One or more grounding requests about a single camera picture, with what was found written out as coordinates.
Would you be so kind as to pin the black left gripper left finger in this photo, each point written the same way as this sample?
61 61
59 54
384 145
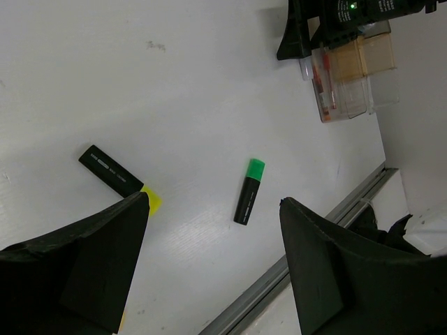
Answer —
74 280

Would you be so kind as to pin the clear compartment organizer box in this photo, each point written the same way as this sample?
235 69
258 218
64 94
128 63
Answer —
363 73

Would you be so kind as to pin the aluminium front rail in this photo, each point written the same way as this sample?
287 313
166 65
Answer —
306 269

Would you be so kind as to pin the red gel pen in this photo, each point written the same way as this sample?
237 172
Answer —
326 64

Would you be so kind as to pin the black green-capped highlighter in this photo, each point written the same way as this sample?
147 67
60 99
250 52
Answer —
249 190

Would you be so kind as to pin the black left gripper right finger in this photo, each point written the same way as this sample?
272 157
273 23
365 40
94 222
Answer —
389 291

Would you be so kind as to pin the black yellow-capped highlighter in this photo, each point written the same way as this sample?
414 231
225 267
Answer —
118 178

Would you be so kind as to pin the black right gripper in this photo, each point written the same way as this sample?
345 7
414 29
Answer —
339 22

